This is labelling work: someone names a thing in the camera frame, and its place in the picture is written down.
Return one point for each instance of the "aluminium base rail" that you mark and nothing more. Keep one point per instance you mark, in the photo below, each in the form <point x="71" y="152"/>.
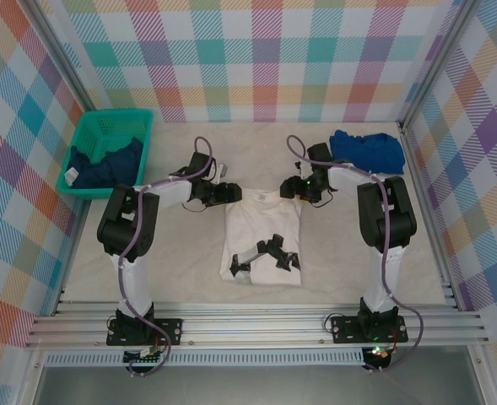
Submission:
<point x="252" y="325"/>

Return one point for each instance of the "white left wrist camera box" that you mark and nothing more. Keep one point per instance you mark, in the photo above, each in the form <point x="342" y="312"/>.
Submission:
<point x="222" y="171"/>

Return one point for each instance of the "aluminium frame post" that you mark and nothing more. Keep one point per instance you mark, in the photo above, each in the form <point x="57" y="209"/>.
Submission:
<point x="438" y="59"/>
<point x="66" y="59"/>

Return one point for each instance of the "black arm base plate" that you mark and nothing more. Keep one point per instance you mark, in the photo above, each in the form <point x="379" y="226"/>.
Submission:
<point x="172" y="331"/>
<point x="345" y="329"/>

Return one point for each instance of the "white t-shirt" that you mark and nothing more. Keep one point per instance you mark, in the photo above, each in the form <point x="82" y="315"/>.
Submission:
<point x="265" y="219"/>

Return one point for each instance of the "aluminium side rail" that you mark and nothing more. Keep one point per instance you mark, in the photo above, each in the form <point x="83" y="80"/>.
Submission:
<point x="79" y="211"/>

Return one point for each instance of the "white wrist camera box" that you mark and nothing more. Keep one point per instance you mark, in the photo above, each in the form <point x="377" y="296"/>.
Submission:
<point x="222" y="171"/>
<point x="304" y="169"/>

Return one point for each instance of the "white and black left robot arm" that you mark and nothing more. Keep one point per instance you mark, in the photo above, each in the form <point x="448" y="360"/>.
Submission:
<point x="121" y="219"/>

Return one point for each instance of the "teal plastic basket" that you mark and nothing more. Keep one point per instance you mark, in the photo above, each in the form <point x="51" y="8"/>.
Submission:
<point x="100" y="194"/>

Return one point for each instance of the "navy t-shirt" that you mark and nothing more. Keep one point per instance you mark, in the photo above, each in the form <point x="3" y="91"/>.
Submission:
<point x="117" y="166"/>

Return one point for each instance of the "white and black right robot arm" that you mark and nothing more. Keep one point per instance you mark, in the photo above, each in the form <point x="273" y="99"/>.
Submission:
<point x="400" y="211"/>

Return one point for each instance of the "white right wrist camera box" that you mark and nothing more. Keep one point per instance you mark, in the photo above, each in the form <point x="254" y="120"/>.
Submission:
<point x="304" y="169"/>

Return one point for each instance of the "folded blue t-shirt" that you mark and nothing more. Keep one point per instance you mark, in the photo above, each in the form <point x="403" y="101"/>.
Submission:
<point x="379" y="152"/>

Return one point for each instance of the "small green circuit board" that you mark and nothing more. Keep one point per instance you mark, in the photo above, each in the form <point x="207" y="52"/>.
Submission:
<point x="144" y="359"/>

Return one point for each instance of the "small circuit board with lights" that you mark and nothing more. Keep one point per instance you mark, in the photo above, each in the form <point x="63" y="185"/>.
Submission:
<point x="379" y="353"/>

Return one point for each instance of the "grey metal panel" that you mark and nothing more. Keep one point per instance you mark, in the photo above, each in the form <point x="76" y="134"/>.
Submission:
<point x="252" y="386"/>

